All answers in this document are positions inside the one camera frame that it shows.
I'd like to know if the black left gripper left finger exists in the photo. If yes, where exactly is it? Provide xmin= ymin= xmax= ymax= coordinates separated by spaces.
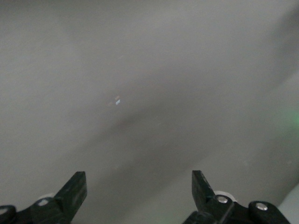
xmin=0 ymin=171 xmax=87 ymax=224

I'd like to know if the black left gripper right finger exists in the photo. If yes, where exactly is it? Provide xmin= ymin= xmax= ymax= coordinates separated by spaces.
xmin=182 ymin=170 xmax=290 ymax=224

